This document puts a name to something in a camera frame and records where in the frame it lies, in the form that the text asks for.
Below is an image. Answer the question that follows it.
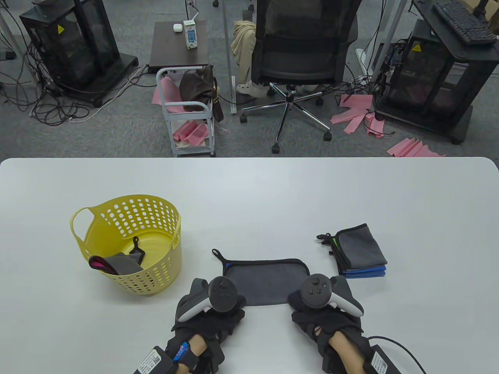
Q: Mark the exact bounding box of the person's right hand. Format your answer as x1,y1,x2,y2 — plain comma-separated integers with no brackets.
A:
288,291,372,344

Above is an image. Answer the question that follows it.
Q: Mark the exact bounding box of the person's left hand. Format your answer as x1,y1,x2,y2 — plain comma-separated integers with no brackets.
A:
167,296,247,350

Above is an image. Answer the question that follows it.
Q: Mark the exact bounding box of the grey VR controller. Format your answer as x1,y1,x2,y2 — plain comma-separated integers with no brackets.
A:
300,274,364,317
177,276,238,322

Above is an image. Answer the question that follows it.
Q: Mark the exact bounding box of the green hand towel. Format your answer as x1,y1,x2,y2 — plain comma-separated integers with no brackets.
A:
317,223,388,269

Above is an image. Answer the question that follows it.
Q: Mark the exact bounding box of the pink hand towel black trim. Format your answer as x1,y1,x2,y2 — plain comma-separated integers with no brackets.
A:
88,236,147,275

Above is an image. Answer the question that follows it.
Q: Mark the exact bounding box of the person's right forearm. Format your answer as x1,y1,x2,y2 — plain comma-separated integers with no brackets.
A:
327,336,365,374

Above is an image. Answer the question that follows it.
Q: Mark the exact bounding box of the person's left forearm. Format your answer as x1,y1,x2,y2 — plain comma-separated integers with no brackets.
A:
172,334,208,374

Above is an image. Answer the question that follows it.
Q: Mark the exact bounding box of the black wrist sensor box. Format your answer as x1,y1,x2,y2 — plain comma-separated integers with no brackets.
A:
133,346,179,374
363,345,402,374

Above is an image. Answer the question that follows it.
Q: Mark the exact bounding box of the yellow perforated plastic basket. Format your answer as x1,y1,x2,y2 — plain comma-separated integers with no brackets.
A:
70,195,182,295

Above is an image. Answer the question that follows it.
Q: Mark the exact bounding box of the white metal trolley cart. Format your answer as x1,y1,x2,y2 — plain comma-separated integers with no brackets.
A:
156,65,217,158

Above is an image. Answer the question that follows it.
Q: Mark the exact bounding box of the pink paper sheet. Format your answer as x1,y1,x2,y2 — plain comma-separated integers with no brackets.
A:
338,93,375,113
152,76,195,115
172,120,209,143
366,112,386,139
330,108,371,136
387,137,446,158

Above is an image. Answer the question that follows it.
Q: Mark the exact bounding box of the brown leather bag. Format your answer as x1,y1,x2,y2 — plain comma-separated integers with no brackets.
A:
178,64,225,122

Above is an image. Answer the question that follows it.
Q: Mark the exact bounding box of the black mesh office chair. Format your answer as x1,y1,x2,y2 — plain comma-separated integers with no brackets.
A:
239,0,365,154

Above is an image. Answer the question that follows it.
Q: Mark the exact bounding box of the dark brown low table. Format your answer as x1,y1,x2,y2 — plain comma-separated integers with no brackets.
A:
148,21,210,71

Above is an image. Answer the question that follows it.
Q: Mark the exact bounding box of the white drink carton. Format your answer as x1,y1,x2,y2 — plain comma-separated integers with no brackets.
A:
183,19,198,50

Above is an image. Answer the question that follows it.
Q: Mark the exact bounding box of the black mesh equipment cabinet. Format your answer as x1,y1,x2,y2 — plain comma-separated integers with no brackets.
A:
372,0,499,145
19,0,140,108

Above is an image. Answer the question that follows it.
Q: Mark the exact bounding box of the white desk leg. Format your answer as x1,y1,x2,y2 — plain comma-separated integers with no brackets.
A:
356,0,409,84

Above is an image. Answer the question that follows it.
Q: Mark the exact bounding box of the black computer keyboard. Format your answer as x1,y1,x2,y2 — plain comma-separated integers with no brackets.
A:
433,0,499,47

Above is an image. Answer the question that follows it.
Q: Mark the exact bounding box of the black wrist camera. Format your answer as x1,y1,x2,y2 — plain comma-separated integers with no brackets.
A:
203,337,226,374
320,343,340,374

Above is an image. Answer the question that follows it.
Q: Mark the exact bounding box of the black sensor cable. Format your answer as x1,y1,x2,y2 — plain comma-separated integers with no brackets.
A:
366,335,427,374

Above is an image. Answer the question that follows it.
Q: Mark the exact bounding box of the grey metal post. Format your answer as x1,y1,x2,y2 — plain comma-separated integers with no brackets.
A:
221,0,237,115

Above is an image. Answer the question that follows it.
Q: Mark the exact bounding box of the black floor cable tangle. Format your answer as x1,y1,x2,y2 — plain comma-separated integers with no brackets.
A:
333,37,394,108
0,37,150,127

